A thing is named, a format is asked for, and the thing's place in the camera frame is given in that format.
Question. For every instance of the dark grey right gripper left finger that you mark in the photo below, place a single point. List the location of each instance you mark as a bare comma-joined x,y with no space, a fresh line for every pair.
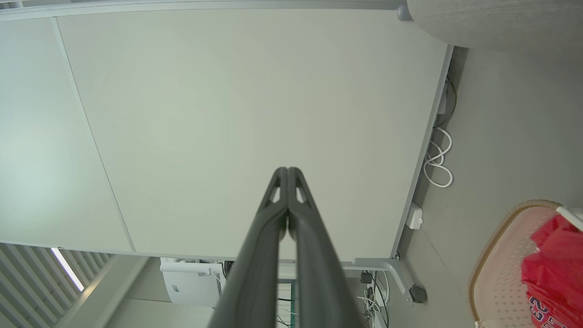
255,259

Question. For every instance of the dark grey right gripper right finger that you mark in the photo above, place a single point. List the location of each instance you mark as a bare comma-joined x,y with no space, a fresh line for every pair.
321,269

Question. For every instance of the red and white garment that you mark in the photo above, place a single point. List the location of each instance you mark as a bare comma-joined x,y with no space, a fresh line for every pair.
555,269

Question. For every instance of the black power plug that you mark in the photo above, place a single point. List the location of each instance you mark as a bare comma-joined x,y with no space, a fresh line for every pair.
365,276

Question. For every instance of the grey metal partition foot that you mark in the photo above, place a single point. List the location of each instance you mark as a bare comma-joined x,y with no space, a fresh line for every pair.
385,266

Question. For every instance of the white printer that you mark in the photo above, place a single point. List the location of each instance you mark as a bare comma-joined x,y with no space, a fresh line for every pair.
191,282

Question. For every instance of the black caster wheel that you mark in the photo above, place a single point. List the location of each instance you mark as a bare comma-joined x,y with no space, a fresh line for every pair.
418,294

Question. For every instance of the white power adapter box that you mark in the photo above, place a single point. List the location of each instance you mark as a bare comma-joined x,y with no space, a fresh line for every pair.
414,216

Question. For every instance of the white partition panel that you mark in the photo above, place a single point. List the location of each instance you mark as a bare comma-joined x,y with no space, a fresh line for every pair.
41,150
255,100

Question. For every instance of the cream perforated laundry basket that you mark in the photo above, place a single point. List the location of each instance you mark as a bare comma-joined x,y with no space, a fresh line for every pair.
498,273

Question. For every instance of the ceiling light strip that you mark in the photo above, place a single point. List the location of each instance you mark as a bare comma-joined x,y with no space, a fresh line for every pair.
68,269

